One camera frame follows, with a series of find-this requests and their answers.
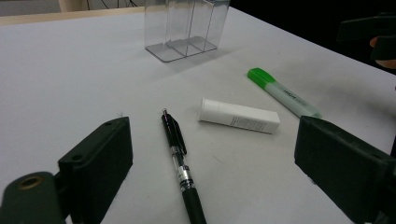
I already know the white table board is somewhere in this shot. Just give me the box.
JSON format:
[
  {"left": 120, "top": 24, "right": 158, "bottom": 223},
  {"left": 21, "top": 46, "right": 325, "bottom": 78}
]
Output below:
[{"left": 0, "top": 7, "right": 396, "bottom": 224}]

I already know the wooden table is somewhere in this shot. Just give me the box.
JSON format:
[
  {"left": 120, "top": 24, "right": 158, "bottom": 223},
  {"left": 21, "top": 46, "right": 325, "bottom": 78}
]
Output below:
[{"left": 0, "top": 7, "right": 146, "bottom": 26}]

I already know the green highlighter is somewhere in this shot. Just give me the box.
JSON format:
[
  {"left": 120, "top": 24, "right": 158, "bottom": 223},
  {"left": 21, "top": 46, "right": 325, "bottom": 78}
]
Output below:
[{"left": 247, "top": 67, "right": 323, "bottom": 119}]

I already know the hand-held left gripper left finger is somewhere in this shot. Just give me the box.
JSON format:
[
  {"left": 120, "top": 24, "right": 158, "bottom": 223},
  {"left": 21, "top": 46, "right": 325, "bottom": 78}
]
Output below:
[{"left": 57, "top": 116, "right": 134, "bottom": 224}]

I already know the white cylindrical tube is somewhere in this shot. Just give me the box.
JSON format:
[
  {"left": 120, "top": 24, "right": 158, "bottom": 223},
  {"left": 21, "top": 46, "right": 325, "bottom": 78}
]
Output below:
[{"left": 197, "top": 97, "right": 281, "bottom": 135}]

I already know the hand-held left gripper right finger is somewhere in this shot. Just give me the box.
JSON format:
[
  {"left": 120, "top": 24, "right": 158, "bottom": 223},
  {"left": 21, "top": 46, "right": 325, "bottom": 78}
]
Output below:
[{"left": 293, "top": 115, "right": 396, "bottom": 224}]

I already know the black gel pen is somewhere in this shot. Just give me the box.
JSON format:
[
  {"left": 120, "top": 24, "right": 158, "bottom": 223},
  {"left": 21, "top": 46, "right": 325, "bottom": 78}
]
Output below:
[{"left": 161, "top": 107, "right": 208, "bottom": 224}]

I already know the clear plastic organizer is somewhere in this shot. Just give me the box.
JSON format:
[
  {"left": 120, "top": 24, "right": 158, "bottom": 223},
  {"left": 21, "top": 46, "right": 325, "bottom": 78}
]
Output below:
[{"left": 144, "top": 0, "right": 232, "bottom": 63}]

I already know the bundle of black floor cables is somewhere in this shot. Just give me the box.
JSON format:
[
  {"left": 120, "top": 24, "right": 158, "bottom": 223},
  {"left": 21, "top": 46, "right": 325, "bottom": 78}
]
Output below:
[{"left": 85, "top": 0, "right": 139, "bottom": 9}]

